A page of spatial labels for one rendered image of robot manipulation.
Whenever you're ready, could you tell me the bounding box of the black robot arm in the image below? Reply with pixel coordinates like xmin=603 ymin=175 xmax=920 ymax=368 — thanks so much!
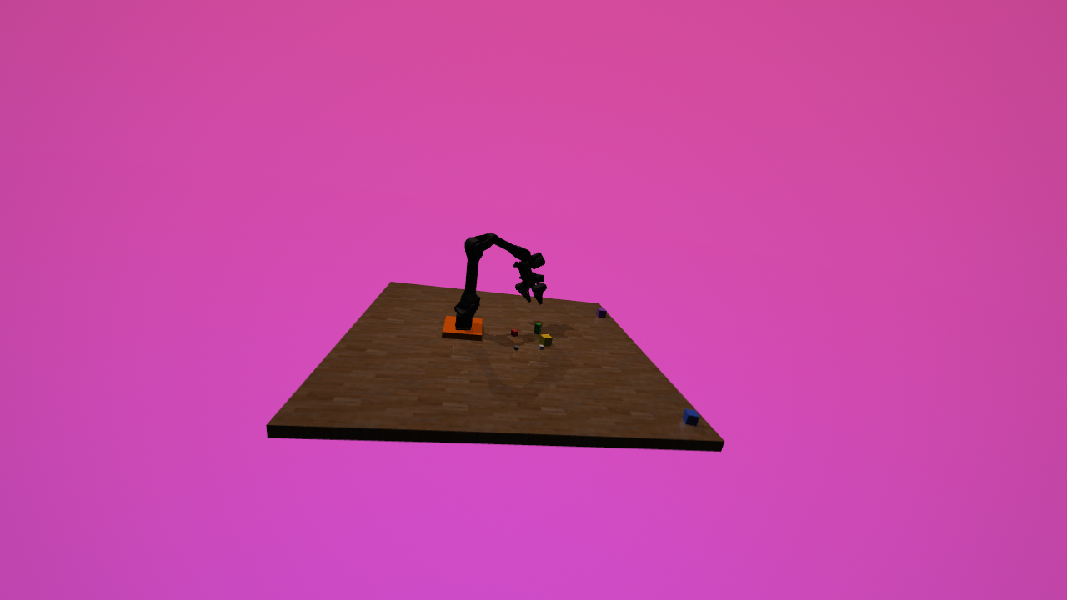
xmin=453 ymin=232 xmax=545 ymax=330

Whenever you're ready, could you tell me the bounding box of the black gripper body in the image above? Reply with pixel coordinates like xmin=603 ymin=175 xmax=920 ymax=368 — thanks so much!
xmin=515 ymin=272 xmax=547 ymax=293

